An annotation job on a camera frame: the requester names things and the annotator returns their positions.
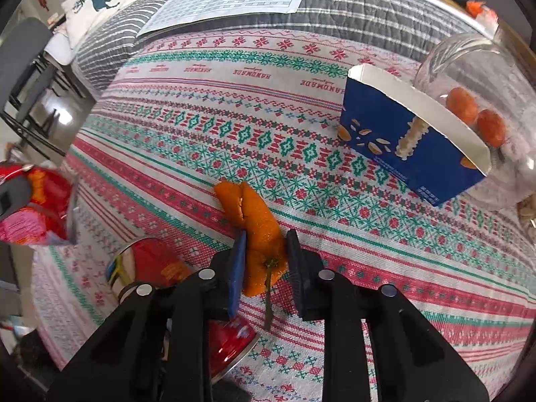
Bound orange peel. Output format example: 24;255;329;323
214;179;289;331

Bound patterned pink green tablecloth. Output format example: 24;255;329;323
31;25;536;402

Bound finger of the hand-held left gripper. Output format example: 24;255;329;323
0;175;32;219

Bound red round can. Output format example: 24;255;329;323
107;238;258;384

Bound grey striped sofa cover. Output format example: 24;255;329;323
73;0;503;93

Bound red snack bag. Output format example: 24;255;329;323
0;163;78;248

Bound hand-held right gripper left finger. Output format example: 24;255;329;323
46;230;250;402

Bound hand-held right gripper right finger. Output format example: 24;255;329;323
286;229;490;402

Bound glass jar with cork lid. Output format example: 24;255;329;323
412;33;536;210

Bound white deer print pillow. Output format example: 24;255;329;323
61;0;147;49

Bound orange plastic bag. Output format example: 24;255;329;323
466;0;501;35

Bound white towel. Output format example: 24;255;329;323
44;25;78;65

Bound small orange tangerine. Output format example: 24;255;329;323
476;109;507;148
446;87;479;125

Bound dark blue open carton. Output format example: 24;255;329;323
337;64;491;207

